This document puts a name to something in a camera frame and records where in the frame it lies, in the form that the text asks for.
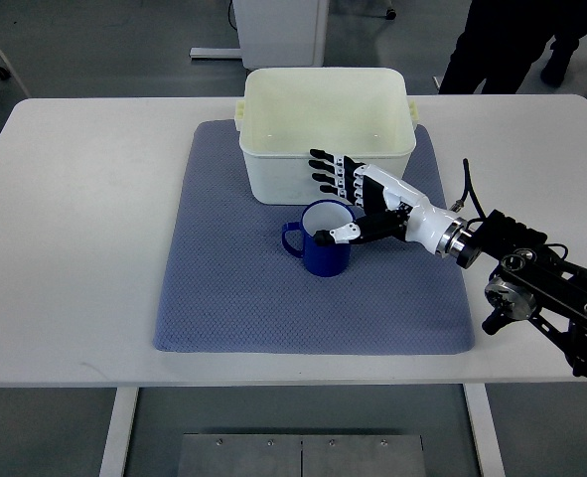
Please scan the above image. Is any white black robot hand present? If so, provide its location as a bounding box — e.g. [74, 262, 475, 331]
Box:
[309, 149, 469, 256]

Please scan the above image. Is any blue mug white inside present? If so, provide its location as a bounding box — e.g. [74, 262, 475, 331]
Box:
[281, 200, 355, 277]

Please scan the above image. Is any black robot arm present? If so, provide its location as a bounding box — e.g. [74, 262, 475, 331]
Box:
[449, 160, 587, 378]

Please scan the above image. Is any white plastic box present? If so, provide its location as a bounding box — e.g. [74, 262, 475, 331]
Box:
[235, 68, 417, 205]

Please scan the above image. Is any blue quilted mat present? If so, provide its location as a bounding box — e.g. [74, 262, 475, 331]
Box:
[153, 120, 475, 355]

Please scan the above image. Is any person in dark trousers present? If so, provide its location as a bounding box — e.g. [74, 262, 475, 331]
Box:
[439, 1, 587, 94]

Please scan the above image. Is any white cabinet on stand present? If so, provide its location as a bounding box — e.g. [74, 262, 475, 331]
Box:
[190, 0, 329, 71]

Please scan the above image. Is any metal floor plate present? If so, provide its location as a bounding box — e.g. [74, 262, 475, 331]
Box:
[178, 434, 426, 476]

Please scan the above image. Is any white table frame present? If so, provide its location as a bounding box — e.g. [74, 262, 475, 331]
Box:
[99, 384, 506, 476]

